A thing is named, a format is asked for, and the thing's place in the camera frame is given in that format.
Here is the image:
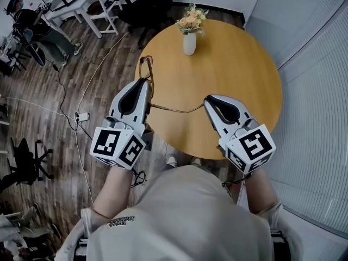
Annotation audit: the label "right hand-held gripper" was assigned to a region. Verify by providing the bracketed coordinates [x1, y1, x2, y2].
[203, 94, 277, 175]

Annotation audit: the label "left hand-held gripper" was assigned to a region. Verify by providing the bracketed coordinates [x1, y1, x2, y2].
[90, 79, 153, 171]

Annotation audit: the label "brown-framed eyeglasses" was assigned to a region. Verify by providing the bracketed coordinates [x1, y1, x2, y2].
[135, 55, 235, 125]

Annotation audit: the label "person's right forearm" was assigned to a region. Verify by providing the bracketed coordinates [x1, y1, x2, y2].
[244, 167, 281, 215]

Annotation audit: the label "person's left forearm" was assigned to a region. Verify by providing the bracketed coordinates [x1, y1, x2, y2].
[91, 166, 137, 220]

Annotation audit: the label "white power strip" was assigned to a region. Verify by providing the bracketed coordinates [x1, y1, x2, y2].
[74, 111, 91, 123]

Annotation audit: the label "person's left shoe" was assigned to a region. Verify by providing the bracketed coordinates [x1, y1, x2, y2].
[165, 154, 178, 170]

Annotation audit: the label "white ceramic vase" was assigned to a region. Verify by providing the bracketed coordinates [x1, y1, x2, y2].
[183, 32, 197, 57]

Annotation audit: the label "white window blind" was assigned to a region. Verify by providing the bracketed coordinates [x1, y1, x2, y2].
[267, 5, 348, 235]

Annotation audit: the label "white wooden chair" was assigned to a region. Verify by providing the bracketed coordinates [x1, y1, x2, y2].
[86, 0, 121, 35]

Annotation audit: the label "black office chair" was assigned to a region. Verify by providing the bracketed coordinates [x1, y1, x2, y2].
[107, 0, 175, 51]
[0, 136, 55, 193]

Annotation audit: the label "yellow flower bouquet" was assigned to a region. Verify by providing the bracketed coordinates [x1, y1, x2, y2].
[176, 3, 210, 36]

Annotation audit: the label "person's light t-shirt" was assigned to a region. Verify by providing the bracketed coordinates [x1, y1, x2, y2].
[54, 164, 305, 261]

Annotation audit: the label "white desk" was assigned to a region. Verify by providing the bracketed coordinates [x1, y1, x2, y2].
[44, 0, 103, 40]

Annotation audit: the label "small white table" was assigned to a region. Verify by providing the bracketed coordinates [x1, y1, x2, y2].
[0, 34, 28, 77]

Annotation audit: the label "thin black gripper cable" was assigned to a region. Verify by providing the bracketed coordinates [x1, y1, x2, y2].
[130, 168, 148, 189]
[221, 172, 253, 198]

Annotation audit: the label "long black cable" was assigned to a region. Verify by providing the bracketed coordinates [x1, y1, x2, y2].
[44, 58, 94, 141]

